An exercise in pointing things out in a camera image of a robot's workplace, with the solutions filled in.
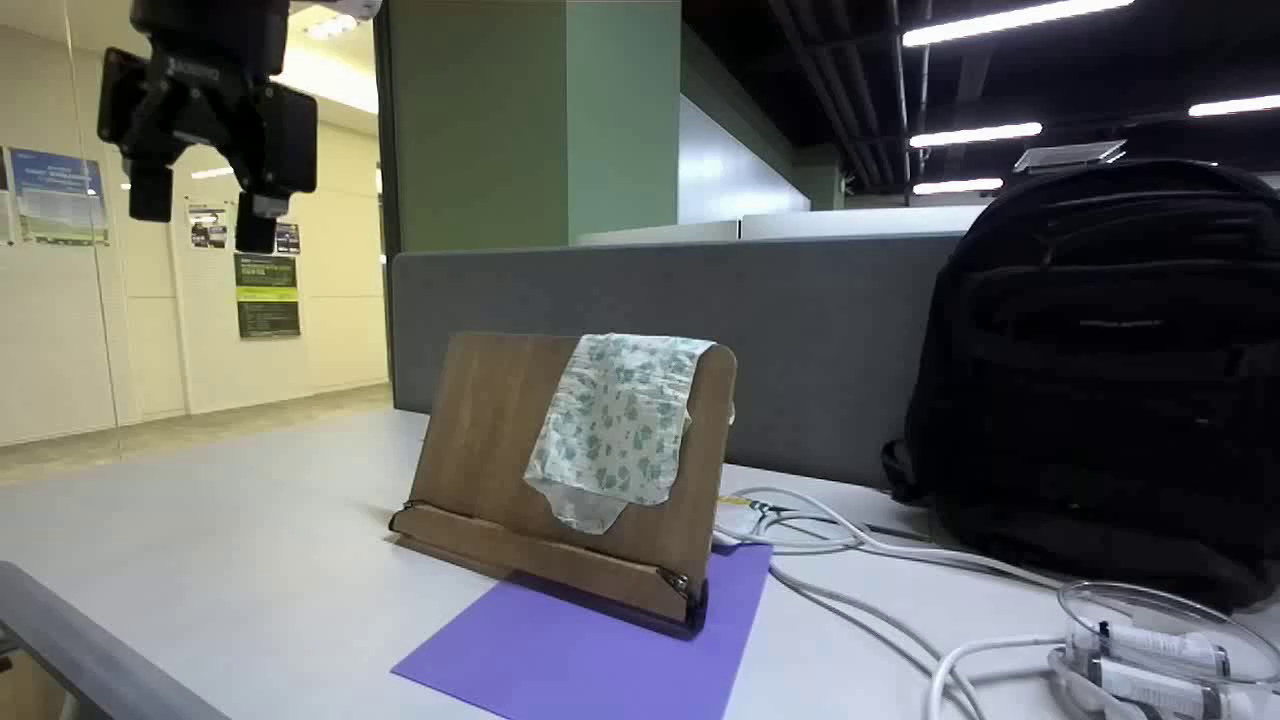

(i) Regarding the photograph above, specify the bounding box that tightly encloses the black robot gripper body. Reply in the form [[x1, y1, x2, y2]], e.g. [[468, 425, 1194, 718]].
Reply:
[[91, 46, 320, 203]]

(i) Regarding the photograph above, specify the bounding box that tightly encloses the white cloth with green print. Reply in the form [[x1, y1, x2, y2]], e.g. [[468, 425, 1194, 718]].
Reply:
[[521, 329, 721, 540]]

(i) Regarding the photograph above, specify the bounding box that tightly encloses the green pillar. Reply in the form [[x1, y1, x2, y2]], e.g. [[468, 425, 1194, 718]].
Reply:
[[378, 0, 685, 255]]

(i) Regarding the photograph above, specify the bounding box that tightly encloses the wooden book stand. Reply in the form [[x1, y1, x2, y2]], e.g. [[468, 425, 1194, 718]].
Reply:
[[389, 329, 742, 631]]

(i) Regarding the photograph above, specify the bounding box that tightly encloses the purple paper mat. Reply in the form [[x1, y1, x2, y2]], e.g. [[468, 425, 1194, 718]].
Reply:
[[393, 535, 777, 720]]

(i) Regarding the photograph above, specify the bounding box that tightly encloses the grey partition panel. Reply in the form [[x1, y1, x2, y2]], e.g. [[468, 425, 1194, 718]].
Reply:
[[389, 235, 966, 493]]

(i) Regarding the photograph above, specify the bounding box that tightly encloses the long ceiling light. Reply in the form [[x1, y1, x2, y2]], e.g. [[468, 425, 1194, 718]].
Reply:
[[1184, 91, 1280, 120], [912, 178, 1007, 200], [908, 120, 1048, 154], [901, 0, 1137, 54]]

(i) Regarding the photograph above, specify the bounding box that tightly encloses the black backpack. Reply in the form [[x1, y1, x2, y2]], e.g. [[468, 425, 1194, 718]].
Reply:
[[881, 115, 1280, 617]]

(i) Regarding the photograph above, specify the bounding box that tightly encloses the white power strip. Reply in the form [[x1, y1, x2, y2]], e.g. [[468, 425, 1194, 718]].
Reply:
[[1045, 617, 1280, 720]]

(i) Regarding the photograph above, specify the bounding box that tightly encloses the small wall picture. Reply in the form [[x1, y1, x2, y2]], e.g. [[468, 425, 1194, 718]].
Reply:
[[184, 203, 233, 251]]

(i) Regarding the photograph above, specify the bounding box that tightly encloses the green wall poster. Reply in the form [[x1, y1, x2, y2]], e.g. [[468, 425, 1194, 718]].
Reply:
[[233, 251, 304, 346]]

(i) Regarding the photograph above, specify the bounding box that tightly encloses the blue wall poster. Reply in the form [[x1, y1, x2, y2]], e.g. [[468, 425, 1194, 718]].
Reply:
[[4, 144, 113, 251]]

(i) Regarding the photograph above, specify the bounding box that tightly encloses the thin cable with yellow plug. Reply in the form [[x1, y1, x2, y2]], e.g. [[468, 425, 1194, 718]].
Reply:
[[716, 485, 883, 557]]

